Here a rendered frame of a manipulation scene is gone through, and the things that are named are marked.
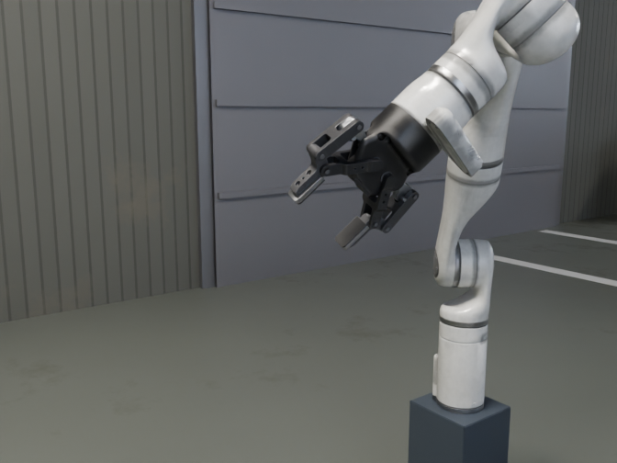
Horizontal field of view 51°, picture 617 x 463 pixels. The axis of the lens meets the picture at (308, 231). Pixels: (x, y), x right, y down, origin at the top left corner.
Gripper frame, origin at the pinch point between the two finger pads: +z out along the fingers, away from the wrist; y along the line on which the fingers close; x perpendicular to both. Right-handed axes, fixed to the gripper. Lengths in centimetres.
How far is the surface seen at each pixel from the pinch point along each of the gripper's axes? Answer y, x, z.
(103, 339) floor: -93, -151, 97
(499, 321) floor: -194, -102, -20
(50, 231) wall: -70, -205, 91
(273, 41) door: -102, -248, -40
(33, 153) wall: -45, -215, 71
